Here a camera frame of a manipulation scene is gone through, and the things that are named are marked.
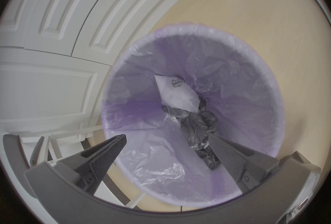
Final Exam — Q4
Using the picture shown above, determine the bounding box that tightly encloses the white printed wrapper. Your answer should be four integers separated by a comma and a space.
155, 74, 201, 113

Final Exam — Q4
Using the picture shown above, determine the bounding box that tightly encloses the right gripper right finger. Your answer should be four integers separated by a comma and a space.
208, 133, 280, 193

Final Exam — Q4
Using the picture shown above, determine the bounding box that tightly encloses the white trash bin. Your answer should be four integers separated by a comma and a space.
101, 23, 284, 210

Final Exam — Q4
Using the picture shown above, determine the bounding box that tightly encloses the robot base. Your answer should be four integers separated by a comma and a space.
280, 166, 322, 224

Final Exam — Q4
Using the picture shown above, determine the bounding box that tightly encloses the crumpled black plastic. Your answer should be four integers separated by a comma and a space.
162, 98, 222, 171

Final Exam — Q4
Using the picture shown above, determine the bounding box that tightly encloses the grey chair with white legs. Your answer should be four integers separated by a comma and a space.
30, 125, 146, 209

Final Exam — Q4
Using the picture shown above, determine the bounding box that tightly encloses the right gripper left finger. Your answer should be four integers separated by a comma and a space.
56, 134, 128, 193

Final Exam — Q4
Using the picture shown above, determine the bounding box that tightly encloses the white wardrobe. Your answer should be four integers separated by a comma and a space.
0, 0, 215, 140

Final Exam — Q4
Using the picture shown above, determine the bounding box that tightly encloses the purple plastic bag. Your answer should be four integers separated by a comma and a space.
101, 22, 285, 210

